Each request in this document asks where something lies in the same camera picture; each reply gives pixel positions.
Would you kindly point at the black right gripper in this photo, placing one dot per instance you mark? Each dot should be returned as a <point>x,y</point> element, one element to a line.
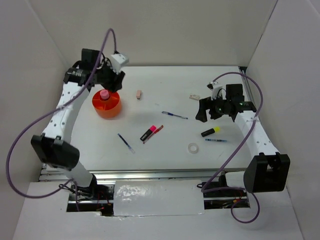
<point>205,104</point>

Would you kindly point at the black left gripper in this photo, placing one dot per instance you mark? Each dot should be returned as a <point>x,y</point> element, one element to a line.
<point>114,86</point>

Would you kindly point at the clear tape roll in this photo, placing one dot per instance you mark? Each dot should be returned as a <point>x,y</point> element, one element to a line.
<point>193,148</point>

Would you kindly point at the blue patterned pen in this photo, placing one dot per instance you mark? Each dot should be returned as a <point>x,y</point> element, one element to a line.
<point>216,140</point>

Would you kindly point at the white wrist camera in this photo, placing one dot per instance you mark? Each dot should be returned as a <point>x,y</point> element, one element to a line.
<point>216,90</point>
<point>118,61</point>

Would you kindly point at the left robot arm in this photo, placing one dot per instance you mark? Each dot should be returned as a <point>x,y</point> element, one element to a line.
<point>53,145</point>

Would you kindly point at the pink highlighter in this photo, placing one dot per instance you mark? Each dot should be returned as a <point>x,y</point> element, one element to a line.
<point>148,133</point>

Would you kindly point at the blue refill pen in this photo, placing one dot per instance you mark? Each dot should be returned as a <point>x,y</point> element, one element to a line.
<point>126,143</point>

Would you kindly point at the orange round organizer container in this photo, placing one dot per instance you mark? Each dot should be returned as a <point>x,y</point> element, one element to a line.
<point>107,109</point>

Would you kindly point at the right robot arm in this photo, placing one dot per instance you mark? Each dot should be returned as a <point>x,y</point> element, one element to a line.
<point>268,169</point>

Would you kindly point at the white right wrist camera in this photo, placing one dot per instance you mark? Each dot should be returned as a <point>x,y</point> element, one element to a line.
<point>216,90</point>

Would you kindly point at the pink eraser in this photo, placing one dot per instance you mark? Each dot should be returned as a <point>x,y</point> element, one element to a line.
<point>138,95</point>

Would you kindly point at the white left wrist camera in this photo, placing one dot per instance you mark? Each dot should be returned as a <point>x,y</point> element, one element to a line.
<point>118,61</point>

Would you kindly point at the white foil cover sheet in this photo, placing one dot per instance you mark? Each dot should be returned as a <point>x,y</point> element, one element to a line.
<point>157,198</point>

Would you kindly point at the small white eraser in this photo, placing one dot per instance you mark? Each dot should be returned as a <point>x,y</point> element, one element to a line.
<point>194,97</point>

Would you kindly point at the red pen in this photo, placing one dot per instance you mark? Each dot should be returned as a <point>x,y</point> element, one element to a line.
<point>155,132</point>

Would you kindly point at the yellow highlighter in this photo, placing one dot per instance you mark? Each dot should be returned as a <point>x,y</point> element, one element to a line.
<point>210,131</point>

